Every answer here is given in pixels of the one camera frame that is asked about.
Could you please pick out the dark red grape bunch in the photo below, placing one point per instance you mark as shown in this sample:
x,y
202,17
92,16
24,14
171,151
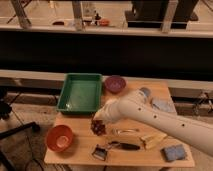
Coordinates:
x,y
98,127

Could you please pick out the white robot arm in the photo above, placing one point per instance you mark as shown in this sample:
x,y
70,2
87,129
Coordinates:
x,y
133,105

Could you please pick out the purple bowl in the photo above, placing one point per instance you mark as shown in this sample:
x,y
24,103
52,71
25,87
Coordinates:
x,y
115,84

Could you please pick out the green plastic tray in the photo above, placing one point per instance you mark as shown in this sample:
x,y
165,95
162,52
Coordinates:
x,y
80,94

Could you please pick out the metal spoon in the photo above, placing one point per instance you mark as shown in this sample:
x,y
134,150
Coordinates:
x,y
120,131

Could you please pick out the light blue cloth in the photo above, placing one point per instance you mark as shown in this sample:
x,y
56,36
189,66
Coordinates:
x,y
163,105

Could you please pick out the small metal grater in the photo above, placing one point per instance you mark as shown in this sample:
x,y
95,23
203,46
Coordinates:
x,y
100,153

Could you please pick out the yellow banana toy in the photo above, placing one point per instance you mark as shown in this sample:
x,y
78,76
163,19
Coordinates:
x,y
152,140

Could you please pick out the orange bowl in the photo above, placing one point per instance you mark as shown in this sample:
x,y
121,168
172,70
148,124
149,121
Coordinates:
x,y
59,138

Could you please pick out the blue sponge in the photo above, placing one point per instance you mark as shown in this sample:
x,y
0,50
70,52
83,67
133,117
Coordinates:
x,y
173,153

